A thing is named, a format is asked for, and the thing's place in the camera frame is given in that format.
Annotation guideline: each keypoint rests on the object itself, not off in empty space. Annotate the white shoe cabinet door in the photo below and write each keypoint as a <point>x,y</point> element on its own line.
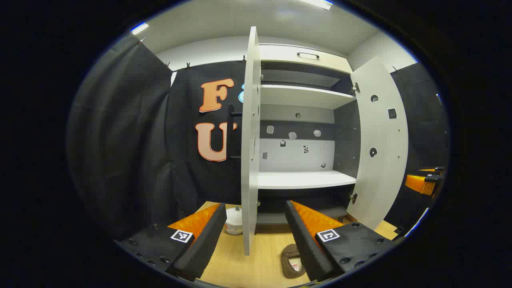
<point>251,160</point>
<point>380,168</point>

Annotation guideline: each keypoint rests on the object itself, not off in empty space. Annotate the white round jar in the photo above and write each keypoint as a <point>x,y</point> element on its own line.
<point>233,222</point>

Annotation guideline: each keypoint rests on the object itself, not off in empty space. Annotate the black backdrop cloth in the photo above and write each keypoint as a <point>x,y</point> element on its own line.
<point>424,120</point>
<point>132,140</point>

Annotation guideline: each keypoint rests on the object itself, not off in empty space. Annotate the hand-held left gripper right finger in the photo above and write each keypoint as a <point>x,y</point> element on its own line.
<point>304,244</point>

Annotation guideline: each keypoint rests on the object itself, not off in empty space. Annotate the white cabinet drawer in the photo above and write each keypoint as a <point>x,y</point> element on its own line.
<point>280,54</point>

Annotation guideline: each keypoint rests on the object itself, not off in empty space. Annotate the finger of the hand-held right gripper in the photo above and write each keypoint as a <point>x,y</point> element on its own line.
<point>420,184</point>

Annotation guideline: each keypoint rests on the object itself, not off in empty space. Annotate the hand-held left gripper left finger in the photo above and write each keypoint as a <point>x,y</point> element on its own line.
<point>208,244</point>

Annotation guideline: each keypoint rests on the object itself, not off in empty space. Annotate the ceiling light strip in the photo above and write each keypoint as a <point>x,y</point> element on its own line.
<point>140,28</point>
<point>318,3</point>

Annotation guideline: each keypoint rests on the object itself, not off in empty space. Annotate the white shoe cabinet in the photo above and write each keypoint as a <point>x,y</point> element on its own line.
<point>304,180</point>

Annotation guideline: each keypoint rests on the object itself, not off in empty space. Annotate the brown fluffy shoe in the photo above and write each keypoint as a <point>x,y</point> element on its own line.
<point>288,266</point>

